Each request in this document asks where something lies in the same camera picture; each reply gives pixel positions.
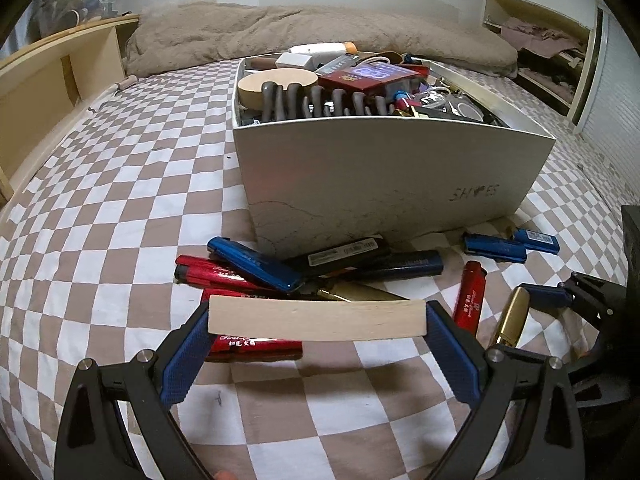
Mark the white tube with orange end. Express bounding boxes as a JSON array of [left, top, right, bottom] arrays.
[[288, 41, 358, 58]]

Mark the small white box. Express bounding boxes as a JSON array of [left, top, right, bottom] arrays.
[[275, 53, 313, 70]]

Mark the checkered bed sheet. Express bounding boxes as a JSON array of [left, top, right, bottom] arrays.
[[0, 57, 640, 480]]

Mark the silver engraved bar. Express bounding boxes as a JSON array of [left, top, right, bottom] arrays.
[[316, 56, 360, 75]]

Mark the wooden lighter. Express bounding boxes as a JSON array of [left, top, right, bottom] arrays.
[[207, 295, 428, 343]]

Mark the wooden closet shelf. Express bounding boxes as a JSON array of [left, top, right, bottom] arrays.
[[482, 0, 603, 121]]

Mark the pile of lighters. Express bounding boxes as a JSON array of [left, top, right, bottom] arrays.
[[175, 227, 560, 361]]

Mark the red cigarette pack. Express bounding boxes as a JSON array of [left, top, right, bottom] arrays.
[[317, 64, 421, 93]]

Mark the white slatted door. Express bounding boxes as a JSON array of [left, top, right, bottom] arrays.
[[580, 7, 640, 181]]

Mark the white cardboard box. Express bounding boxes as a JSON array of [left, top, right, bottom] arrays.
[[232, 55, 557, 261]]

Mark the wooden bedside shelf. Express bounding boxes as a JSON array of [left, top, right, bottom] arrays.
[[0, 14, 141, 206]]

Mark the pile of clothes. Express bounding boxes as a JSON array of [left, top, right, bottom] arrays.
[[500, 16, 588, 106]]

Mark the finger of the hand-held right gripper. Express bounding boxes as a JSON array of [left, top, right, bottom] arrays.
[[520, 272, 628, 321], [570, 347, 621, 401]]

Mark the clear storage bin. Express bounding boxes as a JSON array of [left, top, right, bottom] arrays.
[[30, 0, 126, 51]]

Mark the round clear case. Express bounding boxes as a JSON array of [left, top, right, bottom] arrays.
[[450, 100, 485, 123]]

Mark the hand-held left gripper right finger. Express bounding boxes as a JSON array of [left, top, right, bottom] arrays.
[[422, 301, 586, 480]]

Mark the brown hair claw clip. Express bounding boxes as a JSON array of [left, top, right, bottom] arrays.
[[257, 81, 396, 123]]

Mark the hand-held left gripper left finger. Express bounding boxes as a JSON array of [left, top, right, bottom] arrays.
[[55, 302, 213, 480]]

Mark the beige blanket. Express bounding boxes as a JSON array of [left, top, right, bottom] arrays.
[[125, 2, 518, 78]]

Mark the round wooden lid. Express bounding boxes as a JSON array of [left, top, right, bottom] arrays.
[[237, 68, 319, 111]]

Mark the gold lighter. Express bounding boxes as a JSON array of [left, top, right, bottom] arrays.
[[487, 287, 532, 348]]

